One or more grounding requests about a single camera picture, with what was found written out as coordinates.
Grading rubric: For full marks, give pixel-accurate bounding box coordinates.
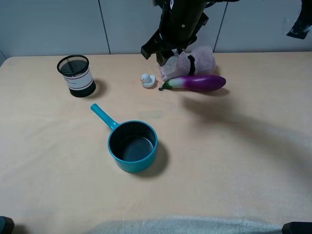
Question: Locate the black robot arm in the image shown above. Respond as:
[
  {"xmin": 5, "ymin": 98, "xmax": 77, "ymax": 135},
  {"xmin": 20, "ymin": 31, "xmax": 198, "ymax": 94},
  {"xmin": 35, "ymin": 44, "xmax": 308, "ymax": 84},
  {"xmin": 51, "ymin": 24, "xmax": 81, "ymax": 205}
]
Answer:
[{"xmin": 141, "ymin": 0, "xmax": 218, "ymax": 66}]

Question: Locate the pink folded towel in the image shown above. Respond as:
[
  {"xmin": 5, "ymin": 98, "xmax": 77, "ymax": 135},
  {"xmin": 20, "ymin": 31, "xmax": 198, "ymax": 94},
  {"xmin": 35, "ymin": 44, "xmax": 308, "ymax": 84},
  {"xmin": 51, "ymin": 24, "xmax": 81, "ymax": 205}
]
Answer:
[{"xmin": 160, "ymin": 46, "xmax": 216, "ymax": 81}]

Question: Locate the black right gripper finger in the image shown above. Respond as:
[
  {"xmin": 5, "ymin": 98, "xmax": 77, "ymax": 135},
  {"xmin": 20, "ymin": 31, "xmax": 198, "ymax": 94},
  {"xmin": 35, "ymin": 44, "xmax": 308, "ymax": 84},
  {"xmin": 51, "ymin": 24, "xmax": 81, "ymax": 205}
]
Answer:
[{"xmin": 156, "ymin": 50, "xmax": 174, "ymax": 65}]

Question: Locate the purple toy eggplant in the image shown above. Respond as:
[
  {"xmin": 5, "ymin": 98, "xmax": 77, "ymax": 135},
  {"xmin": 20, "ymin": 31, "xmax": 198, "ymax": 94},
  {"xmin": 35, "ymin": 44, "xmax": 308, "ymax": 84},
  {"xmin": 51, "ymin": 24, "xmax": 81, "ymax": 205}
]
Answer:
[{"xmin": 159, "ymin": 75, "xmax": 226, "ymax": 92}]

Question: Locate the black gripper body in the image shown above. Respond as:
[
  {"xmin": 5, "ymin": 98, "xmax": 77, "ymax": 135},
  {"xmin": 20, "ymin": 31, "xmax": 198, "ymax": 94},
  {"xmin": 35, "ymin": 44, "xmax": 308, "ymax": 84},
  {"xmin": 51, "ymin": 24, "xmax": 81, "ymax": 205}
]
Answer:
[{"xmin": 152, "ymin": 27, "xmax": 197, "ymax": 52}]

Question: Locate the teal saucepan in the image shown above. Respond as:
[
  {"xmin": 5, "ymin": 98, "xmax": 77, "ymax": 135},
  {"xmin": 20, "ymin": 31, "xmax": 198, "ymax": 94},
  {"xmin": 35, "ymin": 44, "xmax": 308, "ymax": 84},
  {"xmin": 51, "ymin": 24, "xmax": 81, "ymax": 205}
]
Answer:
[{"xmin": 91, "ymin": 104, "xmax": 158, "ymax": 173}]

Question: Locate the white rubber duck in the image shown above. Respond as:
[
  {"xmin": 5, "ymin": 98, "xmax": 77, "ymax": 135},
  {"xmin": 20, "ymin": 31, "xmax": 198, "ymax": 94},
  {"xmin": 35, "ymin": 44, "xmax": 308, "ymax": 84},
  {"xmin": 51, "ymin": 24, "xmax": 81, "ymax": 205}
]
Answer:
[{"xmin": 140, "ymin": 74, "xmax": 156, "ymax": 88}]

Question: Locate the black mesh pen holder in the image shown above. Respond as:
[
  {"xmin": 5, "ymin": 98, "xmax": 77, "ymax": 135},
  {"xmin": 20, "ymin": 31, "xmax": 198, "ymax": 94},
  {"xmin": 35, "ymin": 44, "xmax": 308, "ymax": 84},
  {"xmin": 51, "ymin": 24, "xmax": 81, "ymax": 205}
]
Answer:
[{"xmin": 57, "ymin": 55, "xmax": 96, "ymax": 98}]

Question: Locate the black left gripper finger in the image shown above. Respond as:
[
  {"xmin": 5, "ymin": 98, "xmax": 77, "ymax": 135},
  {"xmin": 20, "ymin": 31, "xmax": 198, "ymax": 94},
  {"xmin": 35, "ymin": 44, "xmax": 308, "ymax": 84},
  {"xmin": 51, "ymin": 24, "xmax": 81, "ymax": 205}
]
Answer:
[{"xmin": 141, "ymin": 36, "xmax": 161, "ymax": 59}]

